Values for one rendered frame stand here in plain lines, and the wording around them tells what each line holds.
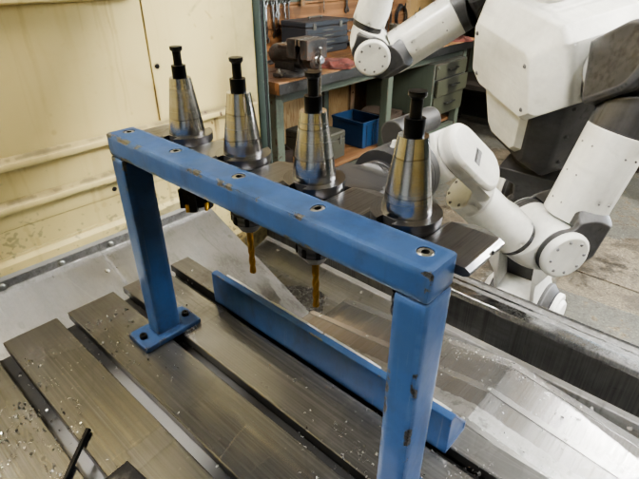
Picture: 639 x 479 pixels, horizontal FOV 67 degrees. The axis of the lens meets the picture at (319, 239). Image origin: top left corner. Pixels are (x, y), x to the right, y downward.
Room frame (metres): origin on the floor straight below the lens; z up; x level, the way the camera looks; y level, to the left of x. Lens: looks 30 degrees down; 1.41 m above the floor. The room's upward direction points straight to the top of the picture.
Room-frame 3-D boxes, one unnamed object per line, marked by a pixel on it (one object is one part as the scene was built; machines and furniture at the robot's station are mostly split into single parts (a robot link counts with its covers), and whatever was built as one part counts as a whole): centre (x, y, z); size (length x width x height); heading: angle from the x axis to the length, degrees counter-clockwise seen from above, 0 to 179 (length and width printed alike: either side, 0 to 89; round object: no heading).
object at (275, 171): (0.49, 0.05, 1.21); 0.07 x 0.05 x 0.01; 138
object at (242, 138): (0.53, 0.09, 1.26); 0.04 x 0.04 x 0.07
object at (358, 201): (0.42, -0.04, 1.21); 0.07 x 0.05 x 0.01; 138
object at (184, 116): (0.60, 0.17, 1.26); 0.04 x 0.04 x 0.07
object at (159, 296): (0.60, 0.25, 1.05); 0.10 x 0.05 x 0.30; 138
